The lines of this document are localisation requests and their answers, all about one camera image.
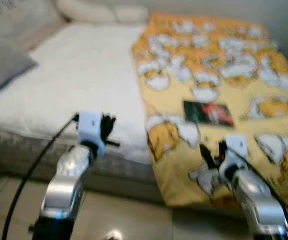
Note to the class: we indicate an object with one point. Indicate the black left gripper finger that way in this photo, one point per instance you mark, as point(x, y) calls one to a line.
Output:
point(105, 123)
point(112, 122)

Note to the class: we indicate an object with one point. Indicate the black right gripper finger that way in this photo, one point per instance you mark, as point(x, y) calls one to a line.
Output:
point(207, 157)
point(222, 148)

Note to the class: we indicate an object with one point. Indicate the orange cartoon print blanket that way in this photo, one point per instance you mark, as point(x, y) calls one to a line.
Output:
point(208, 185)

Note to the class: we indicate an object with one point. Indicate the grey pillow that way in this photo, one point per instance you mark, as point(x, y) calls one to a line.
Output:
point(4, 65)

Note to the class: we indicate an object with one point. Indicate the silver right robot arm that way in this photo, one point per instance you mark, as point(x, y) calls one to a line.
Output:
point(253, 200)

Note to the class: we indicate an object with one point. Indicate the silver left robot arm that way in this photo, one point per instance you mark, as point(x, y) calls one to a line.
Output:
point(64, 185)

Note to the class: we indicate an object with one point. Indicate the grey bed base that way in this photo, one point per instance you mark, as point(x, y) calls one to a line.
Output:
point(124, 185)

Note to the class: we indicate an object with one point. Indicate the white quilted mattress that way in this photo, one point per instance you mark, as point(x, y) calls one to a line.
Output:
point(84, 75)

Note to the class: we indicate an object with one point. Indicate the beige bolster cushion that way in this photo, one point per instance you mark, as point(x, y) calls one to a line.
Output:
point(94, 12)

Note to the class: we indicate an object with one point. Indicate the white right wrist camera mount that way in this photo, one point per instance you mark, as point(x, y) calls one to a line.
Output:
point(236, 145)

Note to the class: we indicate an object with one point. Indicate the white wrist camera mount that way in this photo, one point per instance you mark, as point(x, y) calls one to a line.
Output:
point(236, 145)
point(89, 125)

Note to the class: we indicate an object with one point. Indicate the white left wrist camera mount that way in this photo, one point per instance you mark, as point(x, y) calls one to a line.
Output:
point(89, 125)

